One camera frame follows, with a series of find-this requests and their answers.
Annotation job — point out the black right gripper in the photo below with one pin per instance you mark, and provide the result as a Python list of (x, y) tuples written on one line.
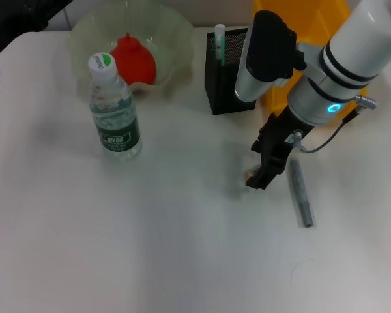
[(280, 137)]

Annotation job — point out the beige eraser with barcode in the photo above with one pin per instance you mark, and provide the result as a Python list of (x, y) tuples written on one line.
[(252, 171)]

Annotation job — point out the grey pen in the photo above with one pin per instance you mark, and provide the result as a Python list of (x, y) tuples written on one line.
[(301, 195)]

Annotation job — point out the mint green utility knife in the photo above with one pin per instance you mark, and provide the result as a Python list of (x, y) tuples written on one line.
[(220, 45)]

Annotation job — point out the clear green-label water bottle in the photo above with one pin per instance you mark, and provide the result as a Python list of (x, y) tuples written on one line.
[(115, 130)]

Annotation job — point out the red-orange toy orange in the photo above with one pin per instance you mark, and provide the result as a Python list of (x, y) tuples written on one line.
[(137, 65)]

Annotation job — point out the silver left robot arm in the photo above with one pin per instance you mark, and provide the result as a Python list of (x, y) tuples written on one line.
[(16, 23)]

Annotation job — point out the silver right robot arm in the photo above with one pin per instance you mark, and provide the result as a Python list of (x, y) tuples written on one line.
[(312, 65)]

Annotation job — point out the black mesh pen holder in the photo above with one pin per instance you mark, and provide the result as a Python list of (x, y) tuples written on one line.
[(221, 88)]

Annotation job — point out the pale green wavy fruit bowl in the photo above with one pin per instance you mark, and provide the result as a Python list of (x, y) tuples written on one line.
[(172, 42)]

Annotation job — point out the yellow plastic bin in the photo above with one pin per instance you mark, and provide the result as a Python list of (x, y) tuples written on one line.
[(280, 101)]

